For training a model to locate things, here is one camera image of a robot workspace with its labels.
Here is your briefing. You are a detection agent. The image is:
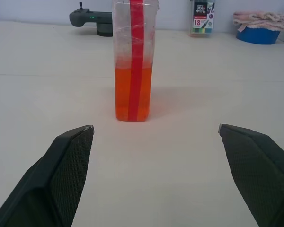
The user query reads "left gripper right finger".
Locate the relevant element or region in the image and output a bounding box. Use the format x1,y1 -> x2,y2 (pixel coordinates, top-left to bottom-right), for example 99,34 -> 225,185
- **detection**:
218,123 -> 284,227

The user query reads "grey remote controller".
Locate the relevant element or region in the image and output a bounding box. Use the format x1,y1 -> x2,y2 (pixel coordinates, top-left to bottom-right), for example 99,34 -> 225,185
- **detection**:
69,1 -> 114,28

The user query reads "marker pen set box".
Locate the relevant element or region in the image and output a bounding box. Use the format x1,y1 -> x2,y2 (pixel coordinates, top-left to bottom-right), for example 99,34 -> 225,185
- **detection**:
188,0 -> 215,37

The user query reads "pink towel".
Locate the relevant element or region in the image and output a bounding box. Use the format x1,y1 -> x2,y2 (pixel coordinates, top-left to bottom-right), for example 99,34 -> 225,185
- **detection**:
232,11 -> 284,33

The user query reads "blue tape roll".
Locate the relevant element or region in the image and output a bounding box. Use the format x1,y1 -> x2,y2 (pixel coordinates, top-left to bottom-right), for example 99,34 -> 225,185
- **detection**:
236,25 -> 281,45

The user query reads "clear bottle with orange drink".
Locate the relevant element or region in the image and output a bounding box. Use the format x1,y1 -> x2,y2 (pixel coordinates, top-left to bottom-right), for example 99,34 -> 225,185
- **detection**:
111,0 -> 160,122

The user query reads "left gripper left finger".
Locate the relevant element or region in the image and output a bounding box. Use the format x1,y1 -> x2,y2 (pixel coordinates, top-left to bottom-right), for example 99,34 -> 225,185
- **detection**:
0,124 -> 95,227

